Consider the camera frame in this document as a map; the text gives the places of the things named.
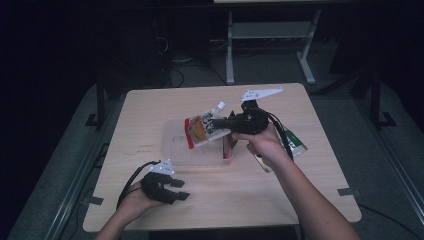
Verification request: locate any tangle of floor cables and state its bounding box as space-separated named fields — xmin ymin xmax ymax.
xmin=156 ymin=34 xmax=228 ymax=88

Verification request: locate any white spouted pouch red edge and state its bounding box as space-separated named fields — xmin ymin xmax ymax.
xmin=184 ymin=101 xmax=231 ymax=150

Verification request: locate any clear plastic container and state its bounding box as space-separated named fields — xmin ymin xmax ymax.
xmin=160 ymin=118 xmax=236 ymax=168

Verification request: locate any grey tape strip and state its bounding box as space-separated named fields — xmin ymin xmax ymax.
xmin=337 ymin=187 xmax=363 ymax=198
xmin=81 ymin=195 xmax=105 ymax=206

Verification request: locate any black metal stand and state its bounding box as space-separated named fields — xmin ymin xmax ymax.
xmin=84 ymin=74 xmax=108 ymax=130
xmin=353 ymin=69 xmax=398 ymax=131

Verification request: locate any white metal stand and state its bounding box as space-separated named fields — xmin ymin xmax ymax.
xmin=225 ymin=9 xmax=323 ymax=86

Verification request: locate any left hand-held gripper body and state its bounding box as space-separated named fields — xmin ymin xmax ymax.
xmin=141 ymin=158 xmax=177 ymax=205

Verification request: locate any person's right hand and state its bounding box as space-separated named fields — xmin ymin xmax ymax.
xmin=232 ymin=123 xmax=292 ymax=170

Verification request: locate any red and black snack packet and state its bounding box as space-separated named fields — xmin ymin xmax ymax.
xmin=222 ymin=133 xmax=239 ymax=160

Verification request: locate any person's left hand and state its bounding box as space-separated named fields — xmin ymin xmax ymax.
xmin=115 ymin=185 xmax=165 ymax=225

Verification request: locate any grey metal floor rail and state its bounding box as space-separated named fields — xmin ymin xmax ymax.
xmin=44 ymin=96 xmax=126 ymax=240
xmin=354 ymin=98 xmax=424 ymax=216

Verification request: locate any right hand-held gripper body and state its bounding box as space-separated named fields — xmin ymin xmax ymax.
xmin=228 ymin=86 xmax=284 ymax=136

